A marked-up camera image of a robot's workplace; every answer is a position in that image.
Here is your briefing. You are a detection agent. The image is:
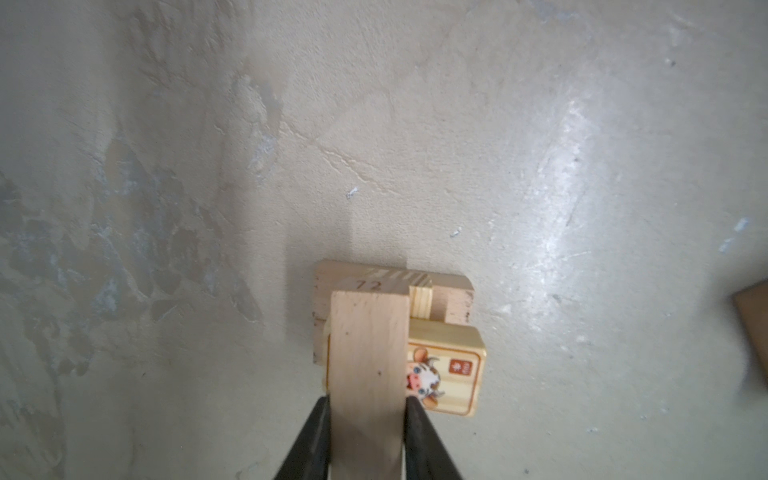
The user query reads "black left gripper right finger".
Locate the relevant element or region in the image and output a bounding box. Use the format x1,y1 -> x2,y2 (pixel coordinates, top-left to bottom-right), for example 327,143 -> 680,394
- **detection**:
404,397 -> 463,480

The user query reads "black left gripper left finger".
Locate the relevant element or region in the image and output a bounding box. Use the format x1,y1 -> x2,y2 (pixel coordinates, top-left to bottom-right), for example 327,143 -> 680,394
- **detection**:
274,396 -> 331,480

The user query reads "patterned wood block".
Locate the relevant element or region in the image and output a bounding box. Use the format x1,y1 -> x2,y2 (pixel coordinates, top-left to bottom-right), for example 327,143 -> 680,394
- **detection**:
322,318 -> 486,416

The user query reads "plain wood block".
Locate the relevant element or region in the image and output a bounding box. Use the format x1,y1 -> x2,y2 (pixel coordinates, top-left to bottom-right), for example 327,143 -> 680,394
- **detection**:
328,285 -> 410,479

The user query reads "light wood block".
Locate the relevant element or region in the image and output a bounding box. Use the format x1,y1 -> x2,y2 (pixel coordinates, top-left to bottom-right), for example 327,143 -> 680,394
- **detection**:
331,267 -> 433,320

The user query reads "wood arch block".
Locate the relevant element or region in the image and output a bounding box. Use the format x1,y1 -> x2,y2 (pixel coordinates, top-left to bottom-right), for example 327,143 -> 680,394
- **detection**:
732,280 -> 768,378

